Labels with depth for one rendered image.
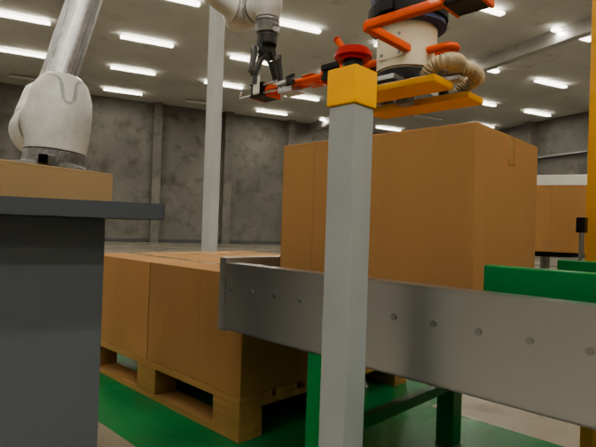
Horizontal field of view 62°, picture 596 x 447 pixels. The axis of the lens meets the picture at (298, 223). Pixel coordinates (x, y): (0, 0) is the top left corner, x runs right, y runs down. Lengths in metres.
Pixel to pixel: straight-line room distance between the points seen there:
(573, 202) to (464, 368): 1.99
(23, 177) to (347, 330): 0.83
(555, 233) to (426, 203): 1.74
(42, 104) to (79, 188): 0.25
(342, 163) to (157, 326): 1.35
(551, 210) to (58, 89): 2.34
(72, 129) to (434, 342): 1.02
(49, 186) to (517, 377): 1.08
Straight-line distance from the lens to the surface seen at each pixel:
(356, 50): 0.96
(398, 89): 1.36
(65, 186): 1.32
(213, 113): 5.31
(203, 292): 1.80
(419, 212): 1.21
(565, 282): 1.03
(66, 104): 1.44
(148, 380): 2.18
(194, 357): 1.88
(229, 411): 1.76
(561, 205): 2.90
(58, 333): 1.38
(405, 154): 1.25
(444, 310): 1.00
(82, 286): 1.36
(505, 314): 0.96
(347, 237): 0.90
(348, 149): 0.91
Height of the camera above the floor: 0.70
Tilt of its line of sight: level
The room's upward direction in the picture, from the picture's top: 2 degrees clockwise
